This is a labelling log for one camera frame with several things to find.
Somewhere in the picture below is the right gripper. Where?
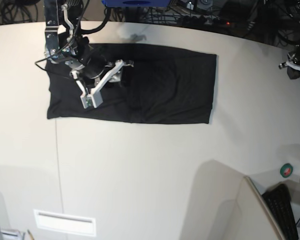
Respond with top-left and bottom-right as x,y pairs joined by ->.
64,47 -> 126,89

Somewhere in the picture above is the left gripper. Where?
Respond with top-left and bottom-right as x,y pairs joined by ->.
286,42 -> 300,80

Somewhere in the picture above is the black t-shirt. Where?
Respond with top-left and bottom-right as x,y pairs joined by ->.
45,43 -> 217,125

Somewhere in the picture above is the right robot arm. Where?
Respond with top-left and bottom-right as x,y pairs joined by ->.
43,0 -> 118,91

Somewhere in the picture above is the blue device on floor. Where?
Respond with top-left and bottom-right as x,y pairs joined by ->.
101,0 -> 171,8

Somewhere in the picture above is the green tape roll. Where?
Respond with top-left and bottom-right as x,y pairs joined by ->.
279,163 -> 294,178

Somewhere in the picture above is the black keyboard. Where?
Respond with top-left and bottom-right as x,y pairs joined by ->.
262,183 -> 299,240

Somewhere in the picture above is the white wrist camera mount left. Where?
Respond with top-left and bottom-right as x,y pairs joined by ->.
278,60 -> 300,79

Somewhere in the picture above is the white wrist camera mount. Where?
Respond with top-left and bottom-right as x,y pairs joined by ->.
74,60 -> 134,109
278,60 -> 300,79

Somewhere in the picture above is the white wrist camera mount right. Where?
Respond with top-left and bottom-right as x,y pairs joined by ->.
74,60 -> 134,109

